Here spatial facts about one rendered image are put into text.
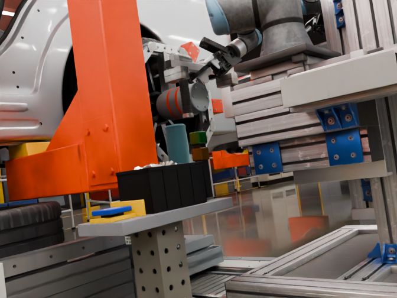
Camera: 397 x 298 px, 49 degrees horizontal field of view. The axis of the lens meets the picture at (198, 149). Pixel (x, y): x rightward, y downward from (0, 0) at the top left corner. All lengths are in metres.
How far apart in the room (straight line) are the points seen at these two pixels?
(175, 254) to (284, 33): 0.65
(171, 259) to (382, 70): 0.67
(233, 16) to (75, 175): 0.70
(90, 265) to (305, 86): 0.77
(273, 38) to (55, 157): 0.82
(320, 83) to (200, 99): 0.93
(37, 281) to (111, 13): 0.79
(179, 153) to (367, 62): 0.98
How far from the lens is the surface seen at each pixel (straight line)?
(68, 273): 1.29
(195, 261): 2.03
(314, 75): 1.04
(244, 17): 1.28
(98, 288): 1.36
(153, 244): 1.15
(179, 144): 1.78
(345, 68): 1.01
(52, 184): 1.60
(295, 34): 1.25
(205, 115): 2.20
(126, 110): 1.36
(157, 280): 1.16
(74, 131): 1.50
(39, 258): 1.25
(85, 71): 1.43
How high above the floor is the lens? 0.54
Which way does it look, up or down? 3 degrees up
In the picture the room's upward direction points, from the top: 8 degrees counter-clockwise
